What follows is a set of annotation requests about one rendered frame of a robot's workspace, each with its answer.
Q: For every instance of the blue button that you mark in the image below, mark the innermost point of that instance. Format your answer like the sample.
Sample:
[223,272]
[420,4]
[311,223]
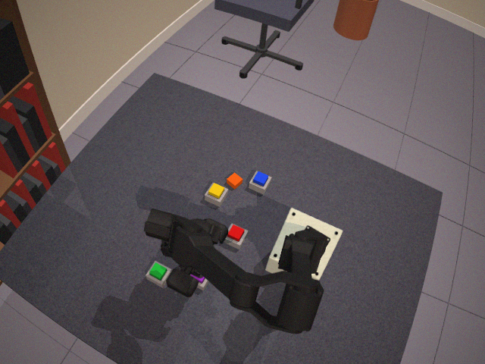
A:
[260,182]

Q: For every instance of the yellow button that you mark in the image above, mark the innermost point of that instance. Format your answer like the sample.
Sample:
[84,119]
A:
[216,194]

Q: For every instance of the orange block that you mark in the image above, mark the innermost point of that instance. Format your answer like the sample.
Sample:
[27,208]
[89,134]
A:
[234,180]

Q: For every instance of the red button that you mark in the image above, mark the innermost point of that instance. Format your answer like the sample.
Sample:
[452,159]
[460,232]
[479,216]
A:
[236,236]

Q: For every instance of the purple button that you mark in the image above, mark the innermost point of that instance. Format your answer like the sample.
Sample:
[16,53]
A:
[202,283]

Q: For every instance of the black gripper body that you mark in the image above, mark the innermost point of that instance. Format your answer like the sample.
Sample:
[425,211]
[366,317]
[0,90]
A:
[180,280]

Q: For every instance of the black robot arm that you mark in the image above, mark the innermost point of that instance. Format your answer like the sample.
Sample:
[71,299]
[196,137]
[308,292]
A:
[190,243]

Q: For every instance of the green button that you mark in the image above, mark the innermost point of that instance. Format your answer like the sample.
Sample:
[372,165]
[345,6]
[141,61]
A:
[158,274]

